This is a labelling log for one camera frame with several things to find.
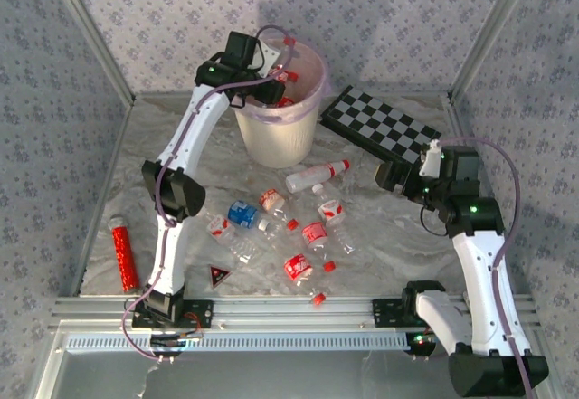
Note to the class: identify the white opaque bottle red neck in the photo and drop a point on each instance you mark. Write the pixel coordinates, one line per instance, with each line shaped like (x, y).
(312, 175)

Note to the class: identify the blue label bottle white cap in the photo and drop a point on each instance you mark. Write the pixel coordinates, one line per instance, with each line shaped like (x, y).
(242, 213)

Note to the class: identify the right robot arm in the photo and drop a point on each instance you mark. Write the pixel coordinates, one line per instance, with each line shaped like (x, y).
(479, 272)

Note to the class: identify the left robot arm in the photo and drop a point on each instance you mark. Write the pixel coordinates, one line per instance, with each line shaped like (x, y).
(194, 123)

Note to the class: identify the black white folding chessboard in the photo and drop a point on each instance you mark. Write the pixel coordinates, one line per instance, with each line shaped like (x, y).
(380, 123)

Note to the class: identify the small circuit board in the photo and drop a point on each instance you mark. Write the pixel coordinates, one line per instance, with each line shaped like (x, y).
(169, 344)
(420, 344)

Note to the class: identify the red black triangle sticker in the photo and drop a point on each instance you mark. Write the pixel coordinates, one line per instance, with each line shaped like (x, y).
(219, 275)

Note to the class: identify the red glitter tube white cap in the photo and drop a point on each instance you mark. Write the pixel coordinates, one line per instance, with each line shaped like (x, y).
(124, 254)

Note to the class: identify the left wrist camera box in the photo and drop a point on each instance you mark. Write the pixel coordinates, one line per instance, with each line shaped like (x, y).
(268, 57)

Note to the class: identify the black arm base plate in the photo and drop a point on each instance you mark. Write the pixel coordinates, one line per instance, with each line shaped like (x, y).
(386, 313)
(199, 313)

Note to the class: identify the aluminium frame post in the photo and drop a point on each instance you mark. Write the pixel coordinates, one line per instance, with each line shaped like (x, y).
(488, 37)
(95, 41)

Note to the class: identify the aluminium mounting rail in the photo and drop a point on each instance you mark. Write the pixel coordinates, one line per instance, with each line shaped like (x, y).
(289, 315)

